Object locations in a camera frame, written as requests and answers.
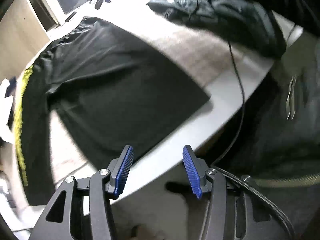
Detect black shorts yellow stripes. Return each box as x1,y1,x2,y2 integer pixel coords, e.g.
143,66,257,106
14,17,209,205

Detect white folded garment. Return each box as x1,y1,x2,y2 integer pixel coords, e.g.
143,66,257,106
1,77,16,144

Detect wooden board panel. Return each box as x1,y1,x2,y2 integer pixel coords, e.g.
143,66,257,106
1,0,49,80

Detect black jacket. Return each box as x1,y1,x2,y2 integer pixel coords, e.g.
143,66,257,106
147,0,286,59

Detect black power adapter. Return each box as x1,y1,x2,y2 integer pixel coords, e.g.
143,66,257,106
65,11,76,23

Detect black cable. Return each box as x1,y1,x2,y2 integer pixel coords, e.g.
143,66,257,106
209,39,247,168

